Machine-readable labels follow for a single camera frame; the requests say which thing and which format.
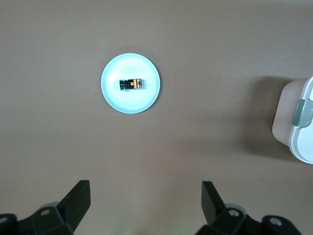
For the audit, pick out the light blue round plate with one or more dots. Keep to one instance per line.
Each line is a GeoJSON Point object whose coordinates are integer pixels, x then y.
{"type": "Point", "coordinates": [129, 102]}

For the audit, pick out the grey box latch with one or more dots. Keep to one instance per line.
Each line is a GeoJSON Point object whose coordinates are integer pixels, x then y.
{"type": "Point", "coordinates": [302, 112]}

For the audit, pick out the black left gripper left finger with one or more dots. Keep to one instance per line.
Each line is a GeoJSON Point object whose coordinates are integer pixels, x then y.
{"type": "Point", "coordinates": [61, 218]}

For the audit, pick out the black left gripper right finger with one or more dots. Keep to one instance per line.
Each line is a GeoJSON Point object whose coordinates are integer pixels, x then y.
{"type": "Point", "coordinates": [220, 220]}

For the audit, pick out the white lidded storage box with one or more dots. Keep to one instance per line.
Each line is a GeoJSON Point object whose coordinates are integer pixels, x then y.
{"type": "Point", "coordinates": [283, 117]}

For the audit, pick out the orange and black switch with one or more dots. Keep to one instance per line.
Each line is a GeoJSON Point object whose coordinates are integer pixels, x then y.
{"type": "Point", "coordinates": [133, 84]}

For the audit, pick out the brown table mat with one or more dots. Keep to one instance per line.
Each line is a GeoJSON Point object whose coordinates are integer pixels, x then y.
{"type": "Point", "coordinates": [171, 151]}

